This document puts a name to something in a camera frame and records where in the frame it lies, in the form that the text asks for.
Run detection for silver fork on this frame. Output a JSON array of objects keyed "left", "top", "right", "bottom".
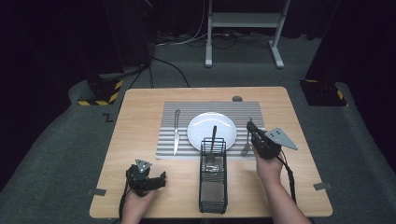
[{"left": 240, "top": 117, "right": 252, "bottom": 158}]

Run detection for black yellow striped base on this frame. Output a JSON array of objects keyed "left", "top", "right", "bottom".
[
  {"left": 77, "top": 73, "right": 124, "bottom": 106},
  {"left": 299, "top": 78, "right": 348, "bottom": 107}
]

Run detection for brown and white striped placemat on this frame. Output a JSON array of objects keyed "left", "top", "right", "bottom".
[{"left": 155, "top": 101, "right": 266, "bottom": 161}]

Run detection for silver table knife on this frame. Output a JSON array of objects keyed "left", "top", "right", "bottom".
[{"left": 173, "top": 108, "right": 181, "bottom": 157}]

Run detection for person's right hand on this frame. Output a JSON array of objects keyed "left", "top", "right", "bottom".
[{"left": 252, "top": 147, "right": 285, "bottom": 188}]

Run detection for spoon with black handle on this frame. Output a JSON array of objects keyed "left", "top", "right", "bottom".
[{"left": 205, "top": 125, "right": 219, "bottom": 166}]

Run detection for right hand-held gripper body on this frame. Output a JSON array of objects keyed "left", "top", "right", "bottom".
[{"left": 250, "top": 126, "right": 299, "bottom": 161}]

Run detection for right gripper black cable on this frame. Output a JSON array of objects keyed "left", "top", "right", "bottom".
[{"left": 276, "top": 155, "right": 298, "bottom": 205}]

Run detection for grey tape piece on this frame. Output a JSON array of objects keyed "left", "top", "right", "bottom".
[
  {"left": 87, "top": 188, "right": 107, "bottom": 197},
  {"left": 313, "top": 181, "right": 333, "bottom": 191}
]

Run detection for dark upright panel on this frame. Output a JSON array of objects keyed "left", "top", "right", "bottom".
[{"left": 102, "top": 0, "right": 157, "bottom": 73}]

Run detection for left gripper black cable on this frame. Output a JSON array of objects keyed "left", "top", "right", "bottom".
[{"left": 118, "top": 178, "right": 131, "bottom": 221}]

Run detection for person's left hand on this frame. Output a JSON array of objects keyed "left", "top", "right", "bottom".
[{"left": 120, "top": 189, "right": 157, "bottom": 218}]

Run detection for white floor cable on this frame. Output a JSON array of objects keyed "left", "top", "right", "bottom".
[{"left": 154, "top": 0, "right": 208, "bottom": 49}]

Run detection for white round plate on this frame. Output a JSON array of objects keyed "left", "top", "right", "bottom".
[{"left": 186, "top": 111, "right": 238, "bottom": 152}]

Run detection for black wire cutlery holder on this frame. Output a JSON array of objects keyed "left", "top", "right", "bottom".
[{"left": 198, "top": 136, "right": 229, "bottom": 215}]

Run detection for white metal stand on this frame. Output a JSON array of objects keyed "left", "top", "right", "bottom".
[{"left": 205, "top": 0, "right": 292, "bottom": 69}]

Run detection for black floor cable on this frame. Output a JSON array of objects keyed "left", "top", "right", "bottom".
[{"left": 151, "top": 56, "right": 191, "bottom": 89}]

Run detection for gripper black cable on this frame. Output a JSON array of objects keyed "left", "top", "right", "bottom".
[
  {"left": 276, "top": 155, "right": 298, "bottom": 205},
  {"left": 118, "top": 178, "right": 131, "bottom": 221}
]

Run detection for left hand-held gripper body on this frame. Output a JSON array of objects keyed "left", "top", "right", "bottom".
[{"left": 128, "top": 159, "right": 156, "bottom": 197}]

